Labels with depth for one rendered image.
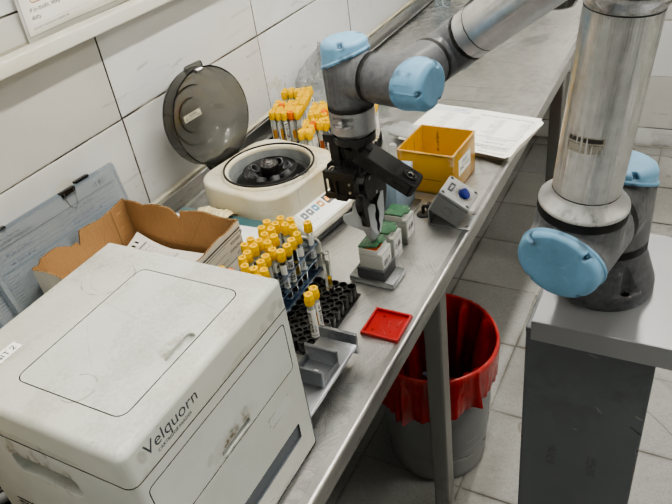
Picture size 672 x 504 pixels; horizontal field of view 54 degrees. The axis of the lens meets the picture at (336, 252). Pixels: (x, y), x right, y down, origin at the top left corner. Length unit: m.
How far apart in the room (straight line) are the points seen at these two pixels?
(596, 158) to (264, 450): 0.53
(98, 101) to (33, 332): 0.69
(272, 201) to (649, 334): 0.71
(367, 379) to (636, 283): 0.44
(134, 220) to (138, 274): 0.55
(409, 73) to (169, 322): 0.47
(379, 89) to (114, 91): 0.64
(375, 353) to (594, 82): 0.54
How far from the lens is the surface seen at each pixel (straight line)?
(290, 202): 1.34
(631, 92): 0.82
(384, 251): 1.19
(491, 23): 1.00
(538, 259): 0.93
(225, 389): 0.74
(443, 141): 1.56
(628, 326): 1.10
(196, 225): 1.28
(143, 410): 0.67
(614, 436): 1.27
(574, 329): 1.08
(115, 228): 1.38
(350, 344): 1.06
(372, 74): 0.99
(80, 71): 1.38
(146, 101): 1.51
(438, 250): 1.30
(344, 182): 1.12
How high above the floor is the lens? 1.63
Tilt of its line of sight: 35 degrees down
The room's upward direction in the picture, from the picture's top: 9 degrees counter-clockwise
